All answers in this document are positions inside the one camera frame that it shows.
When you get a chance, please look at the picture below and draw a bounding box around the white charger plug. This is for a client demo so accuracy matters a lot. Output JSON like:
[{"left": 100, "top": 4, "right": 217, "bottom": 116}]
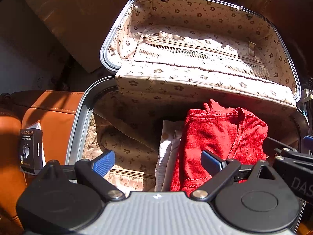
[{"left": 299, "top": 88, "right": 313, "bottom": 103}]

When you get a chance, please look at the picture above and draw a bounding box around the silver suitcase floral lining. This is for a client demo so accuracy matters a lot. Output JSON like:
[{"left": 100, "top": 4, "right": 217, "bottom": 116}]
[{"left": 64, "top": 0, "right": 311, "bottom": 233}]

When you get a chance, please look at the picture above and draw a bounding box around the red sweater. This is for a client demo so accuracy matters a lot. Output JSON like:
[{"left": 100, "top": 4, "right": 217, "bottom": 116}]
[{"left": 170, "top": 100, "right": 268, "bottom": 194}]

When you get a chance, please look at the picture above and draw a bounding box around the white folded garment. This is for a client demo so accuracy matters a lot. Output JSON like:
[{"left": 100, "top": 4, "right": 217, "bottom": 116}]
[{"left": 154, "top": 120, "right": 183, "bottom": 192}]

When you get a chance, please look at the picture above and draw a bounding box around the small black product box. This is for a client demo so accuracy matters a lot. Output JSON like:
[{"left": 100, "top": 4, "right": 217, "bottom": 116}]
[{"left": 19, "top": 128, "right": 44, "bottom": 176}]

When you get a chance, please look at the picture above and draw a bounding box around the brown leather sofa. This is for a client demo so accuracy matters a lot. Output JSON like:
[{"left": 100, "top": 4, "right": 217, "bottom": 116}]
[{"left": 0, "top": 0, "right": 313, "bottom": 235}]

